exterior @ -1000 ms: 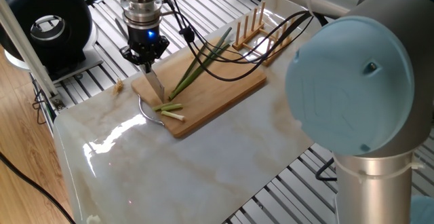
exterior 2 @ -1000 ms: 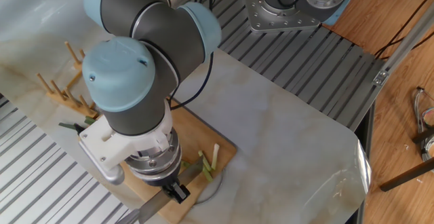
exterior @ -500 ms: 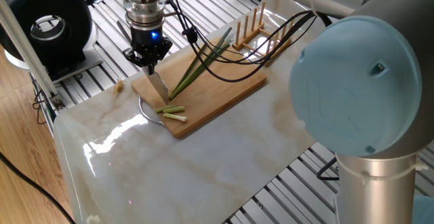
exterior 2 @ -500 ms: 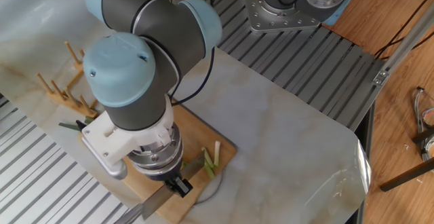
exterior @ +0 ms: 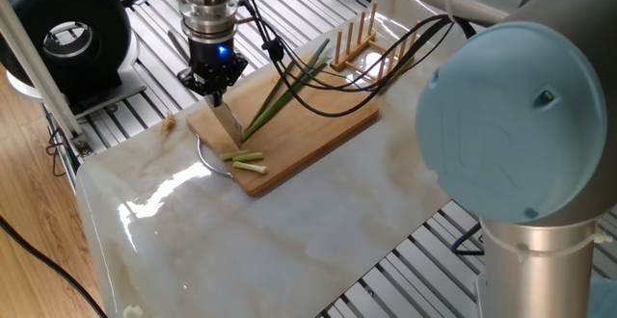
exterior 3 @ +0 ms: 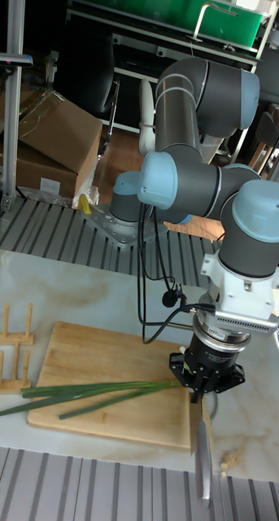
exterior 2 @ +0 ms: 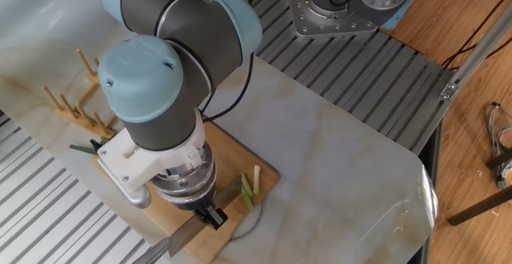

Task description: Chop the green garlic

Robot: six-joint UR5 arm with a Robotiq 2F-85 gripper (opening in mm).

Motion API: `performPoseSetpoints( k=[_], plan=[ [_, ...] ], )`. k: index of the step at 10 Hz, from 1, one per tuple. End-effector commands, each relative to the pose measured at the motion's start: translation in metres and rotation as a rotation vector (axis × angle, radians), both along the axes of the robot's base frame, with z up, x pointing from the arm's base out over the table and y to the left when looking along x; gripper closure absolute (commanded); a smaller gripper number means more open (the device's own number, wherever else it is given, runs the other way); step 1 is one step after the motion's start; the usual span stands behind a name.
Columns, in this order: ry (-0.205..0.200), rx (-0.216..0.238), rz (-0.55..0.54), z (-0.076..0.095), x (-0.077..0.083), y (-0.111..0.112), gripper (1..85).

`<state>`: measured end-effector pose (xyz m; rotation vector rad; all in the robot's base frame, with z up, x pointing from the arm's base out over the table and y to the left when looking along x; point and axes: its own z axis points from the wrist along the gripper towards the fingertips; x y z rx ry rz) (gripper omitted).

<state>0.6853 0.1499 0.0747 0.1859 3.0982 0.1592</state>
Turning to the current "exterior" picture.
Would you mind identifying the aluminium frame post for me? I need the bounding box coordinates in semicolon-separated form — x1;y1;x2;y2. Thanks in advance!
0;0;94;157

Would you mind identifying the metal wire board loop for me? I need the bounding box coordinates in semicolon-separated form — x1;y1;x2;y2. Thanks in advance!
196;137;234;179

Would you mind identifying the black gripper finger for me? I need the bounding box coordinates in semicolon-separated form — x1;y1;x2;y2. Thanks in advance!
185;73;213;95
206;79;230;109

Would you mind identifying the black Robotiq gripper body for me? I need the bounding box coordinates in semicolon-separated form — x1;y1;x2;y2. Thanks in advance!
177;31;250;92

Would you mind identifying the green garlic stalk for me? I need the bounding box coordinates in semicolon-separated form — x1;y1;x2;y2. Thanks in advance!
241;37;334;144

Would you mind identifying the bamboo cutting board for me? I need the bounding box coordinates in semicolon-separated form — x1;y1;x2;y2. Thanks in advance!
185;65;380;199

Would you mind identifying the black round fan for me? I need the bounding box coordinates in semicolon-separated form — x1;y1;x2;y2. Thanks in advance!
0;0;148;119

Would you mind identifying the black floor cable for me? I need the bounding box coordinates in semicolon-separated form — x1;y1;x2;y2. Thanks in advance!
0;210;109;318

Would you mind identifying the white marble pattern mat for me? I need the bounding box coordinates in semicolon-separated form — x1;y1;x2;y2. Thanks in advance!
75;0;522;318

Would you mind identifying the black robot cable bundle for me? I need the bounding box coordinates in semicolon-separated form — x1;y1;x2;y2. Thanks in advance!
236;0;475;95

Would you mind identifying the short white garlic piece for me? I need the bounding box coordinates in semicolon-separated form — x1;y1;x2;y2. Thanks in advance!
221;149;265;163
230;161;269;175

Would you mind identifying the steel kitchen knife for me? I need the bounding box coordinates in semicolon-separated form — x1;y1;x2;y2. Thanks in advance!
166;29;244;146

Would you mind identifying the wooden slotted rack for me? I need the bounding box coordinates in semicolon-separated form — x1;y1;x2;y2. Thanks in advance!
332;0;414;90

